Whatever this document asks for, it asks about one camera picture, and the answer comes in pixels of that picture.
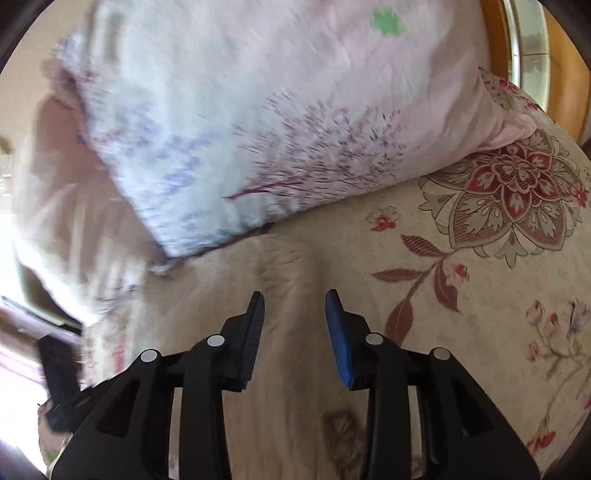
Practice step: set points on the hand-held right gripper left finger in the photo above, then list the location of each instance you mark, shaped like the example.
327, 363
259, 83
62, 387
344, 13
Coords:
249, 344

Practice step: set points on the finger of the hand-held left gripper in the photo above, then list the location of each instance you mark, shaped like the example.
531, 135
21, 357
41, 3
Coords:
57, 369

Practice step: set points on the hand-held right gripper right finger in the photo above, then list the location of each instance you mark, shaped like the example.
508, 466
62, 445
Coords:
339, 341

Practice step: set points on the floral bedspread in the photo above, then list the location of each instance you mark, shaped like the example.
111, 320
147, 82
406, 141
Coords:
485, 323

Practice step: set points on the white floral pillow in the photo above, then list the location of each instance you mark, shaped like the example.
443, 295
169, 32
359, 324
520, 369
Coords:
69, 207

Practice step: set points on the pillow with purple tree print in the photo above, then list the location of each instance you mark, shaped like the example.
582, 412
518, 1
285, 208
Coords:
231, 115

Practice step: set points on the wooden headboard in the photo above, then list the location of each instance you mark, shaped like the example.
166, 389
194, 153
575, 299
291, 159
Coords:
498, 37

